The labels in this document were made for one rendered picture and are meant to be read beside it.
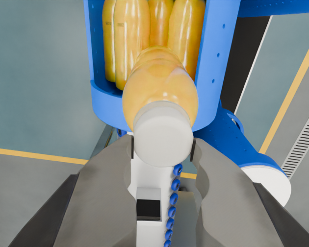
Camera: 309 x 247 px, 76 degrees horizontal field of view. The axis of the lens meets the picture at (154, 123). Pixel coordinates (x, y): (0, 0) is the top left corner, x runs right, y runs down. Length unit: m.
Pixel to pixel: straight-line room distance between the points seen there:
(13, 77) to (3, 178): 1.12
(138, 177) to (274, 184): 0.48
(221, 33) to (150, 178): 0.62
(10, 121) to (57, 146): 0.44
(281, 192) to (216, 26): 0.64
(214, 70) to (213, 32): 0.06
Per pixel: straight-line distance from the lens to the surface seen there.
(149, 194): 0.83
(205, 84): 0.35
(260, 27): 1.53
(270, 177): 0.77
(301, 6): 0.86
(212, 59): 0.35
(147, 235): 1.10
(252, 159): 0.74
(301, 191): 2.68
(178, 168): 0.73
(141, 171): 0.80
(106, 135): 1.46
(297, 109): 2.04
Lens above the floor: 1.54
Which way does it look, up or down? 63 degrees down
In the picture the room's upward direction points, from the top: 179 degrees counter-clockwise
